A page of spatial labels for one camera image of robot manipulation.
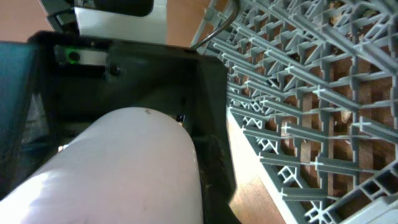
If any grey plastic dishwasher rack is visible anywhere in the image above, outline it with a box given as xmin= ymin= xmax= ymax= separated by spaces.
xmin=192 ymin=0 xmax=397 ymax=223

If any pink plastic cup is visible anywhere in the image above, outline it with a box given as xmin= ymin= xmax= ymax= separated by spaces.
xmin=1 ymin=108 xmax=203 ymax=223

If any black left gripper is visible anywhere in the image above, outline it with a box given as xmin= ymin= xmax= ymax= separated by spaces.
xmin=1 ymin=31 xmax=236 ymax=196

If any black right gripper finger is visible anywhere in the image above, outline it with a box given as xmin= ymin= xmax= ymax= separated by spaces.
xmin=194 ymin=135 xmax=241 ymax=224

